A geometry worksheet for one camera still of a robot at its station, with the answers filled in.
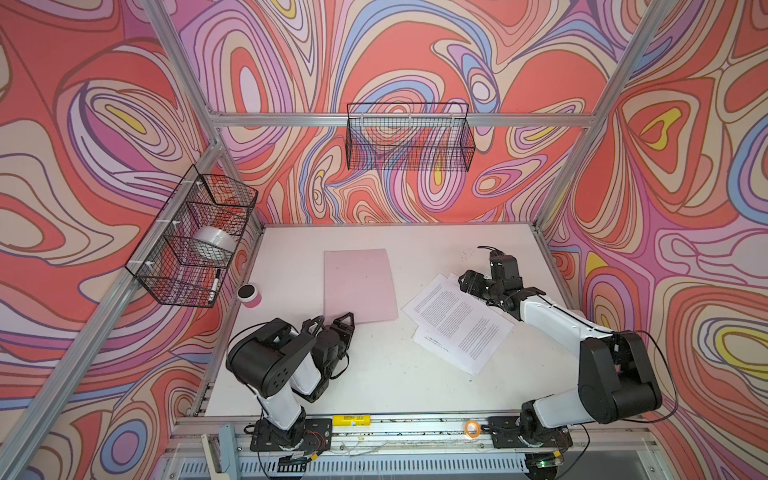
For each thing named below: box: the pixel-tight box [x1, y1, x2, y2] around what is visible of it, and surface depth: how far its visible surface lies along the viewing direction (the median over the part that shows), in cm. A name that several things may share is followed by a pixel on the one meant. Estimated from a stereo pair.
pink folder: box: [323, 248, 399, 327], surface depth 104 cm
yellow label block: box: [332, 414, 371, 427], surface depth 76 cm
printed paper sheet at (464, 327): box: [401, 273, 515, 376], surface depth 94 cm
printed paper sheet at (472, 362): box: [412, 325, 499, 376], surface depth 89 cm
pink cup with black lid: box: [236, 283, 262, 309], surface depth 97 cm
